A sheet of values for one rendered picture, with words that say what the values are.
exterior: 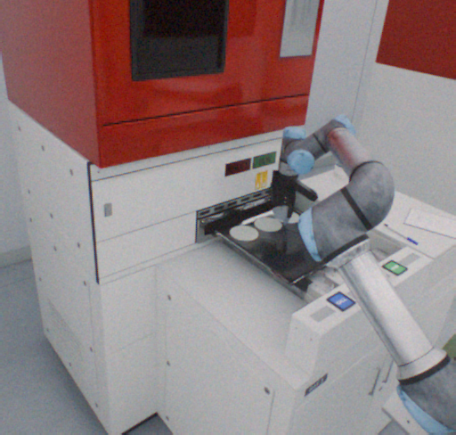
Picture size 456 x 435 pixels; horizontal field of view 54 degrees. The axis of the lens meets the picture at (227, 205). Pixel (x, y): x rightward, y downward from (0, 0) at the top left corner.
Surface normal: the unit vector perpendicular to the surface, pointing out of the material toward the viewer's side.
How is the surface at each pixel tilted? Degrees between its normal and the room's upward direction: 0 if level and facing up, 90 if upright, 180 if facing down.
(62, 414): 0
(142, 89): 90
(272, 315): 0
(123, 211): 90
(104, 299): 90
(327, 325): 0
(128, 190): 90
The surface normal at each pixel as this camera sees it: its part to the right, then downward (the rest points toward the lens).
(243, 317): 0.07, -0.88
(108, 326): 0.64, 0.40
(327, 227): -0.37, -0.10
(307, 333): -0.76, 0.25
